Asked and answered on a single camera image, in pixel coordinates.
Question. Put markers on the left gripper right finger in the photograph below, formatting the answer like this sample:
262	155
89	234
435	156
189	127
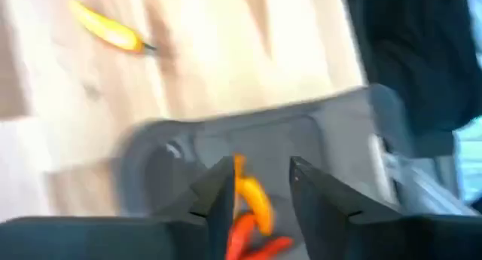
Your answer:
357	237

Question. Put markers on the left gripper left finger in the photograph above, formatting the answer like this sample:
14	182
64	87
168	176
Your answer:
113	237

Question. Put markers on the red chili pepper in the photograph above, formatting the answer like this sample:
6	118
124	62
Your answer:
269	248
241	235

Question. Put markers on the orange chili pepper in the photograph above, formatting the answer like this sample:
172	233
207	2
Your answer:
109	30
256	199

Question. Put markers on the smoky grey plastic bin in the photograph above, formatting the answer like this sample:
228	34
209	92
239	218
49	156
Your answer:
286	139

